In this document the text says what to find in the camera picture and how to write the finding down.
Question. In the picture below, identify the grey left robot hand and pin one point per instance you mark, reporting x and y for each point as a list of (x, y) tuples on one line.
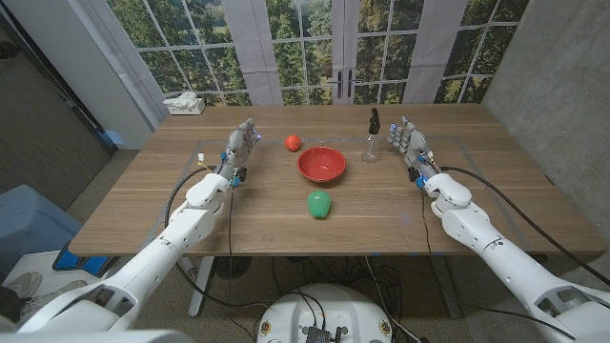
[(240, 143)]

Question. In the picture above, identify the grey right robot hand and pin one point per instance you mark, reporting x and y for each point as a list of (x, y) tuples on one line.
[(414, 143)]

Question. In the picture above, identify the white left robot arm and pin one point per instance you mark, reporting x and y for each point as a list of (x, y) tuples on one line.
[(190, 228)]

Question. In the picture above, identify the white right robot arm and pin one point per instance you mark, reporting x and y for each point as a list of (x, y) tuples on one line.
[(476, 228)]

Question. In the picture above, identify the white robot shoulder cover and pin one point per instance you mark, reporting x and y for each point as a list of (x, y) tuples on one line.
[(95, 337)]

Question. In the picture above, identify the red bowl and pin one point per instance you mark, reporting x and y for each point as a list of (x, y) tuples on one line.
[(321, 164)]

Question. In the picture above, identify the white tissue box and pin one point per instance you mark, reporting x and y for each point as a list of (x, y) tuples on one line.
[(187, 107)]

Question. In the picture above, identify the grey tape outline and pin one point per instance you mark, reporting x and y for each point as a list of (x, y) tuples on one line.
[(333, 140)]

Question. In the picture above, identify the green pepper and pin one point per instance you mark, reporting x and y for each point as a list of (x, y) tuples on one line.
[(319, 205)]

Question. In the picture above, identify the printed window backdrop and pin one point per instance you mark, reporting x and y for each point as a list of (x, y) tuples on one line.
[(305, 47)]

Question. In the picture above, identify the black round fan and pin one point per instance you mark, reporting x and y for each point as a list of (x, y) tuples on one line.
[(232, 268)]

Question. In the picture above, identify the grey table leg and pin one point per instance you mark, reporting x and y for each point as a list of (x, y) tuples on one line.
[(448, 286)]

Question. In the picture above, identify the white table leg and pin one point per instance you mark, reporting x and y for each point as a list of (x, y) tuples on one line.
[(200, 286)]

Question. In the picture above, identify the white robot torso base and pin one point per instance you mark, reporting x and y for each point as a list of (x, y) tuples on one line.
[(324, 309)]

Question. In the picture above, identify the blue plastic object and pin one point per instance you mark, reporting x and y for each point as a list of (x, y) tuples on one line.
[(71, 261)]

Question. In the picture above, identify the blue-grey storage bin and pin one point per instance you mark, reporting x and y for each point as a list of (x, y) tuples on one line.
[(33, 224)]

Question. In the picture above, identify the grey sneaker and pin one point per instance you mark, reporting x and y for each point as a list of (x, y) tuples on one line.
[(26, 283), (57, 295)]

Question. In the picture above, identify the person in dark clothes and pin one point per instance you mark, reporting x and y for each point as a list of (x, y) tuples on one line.
[(8, 305)]

